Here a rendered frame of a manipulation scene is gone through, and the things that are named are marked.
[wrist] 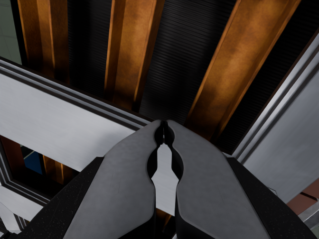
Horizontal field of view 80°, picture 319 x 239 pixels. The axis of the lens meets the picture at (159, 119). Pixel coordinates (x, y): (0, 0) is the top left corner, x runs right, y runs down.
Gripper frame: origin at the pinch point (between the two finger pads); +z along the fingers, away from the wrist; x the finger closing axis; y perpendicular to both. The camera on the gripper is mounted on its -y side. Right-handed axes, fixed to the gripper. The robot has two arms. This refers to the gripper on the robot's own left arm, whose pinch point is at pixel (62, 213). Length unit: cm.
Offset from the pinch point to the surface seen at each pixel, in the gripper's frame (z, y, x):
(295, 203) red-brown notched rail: 7.6, 24.6, -39.4
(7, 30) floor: 90, -9, 120
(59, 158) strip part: 5.6, 10.5, 4.9
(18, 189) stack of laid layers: 6.6, -16.6, 22.7
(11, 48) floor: 90, -22, 120
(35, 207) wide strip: 5.6, -20.6, 15.8
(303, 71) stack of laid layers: 7, 44, -27
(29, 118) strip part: 5.6, 19.2, 11.2
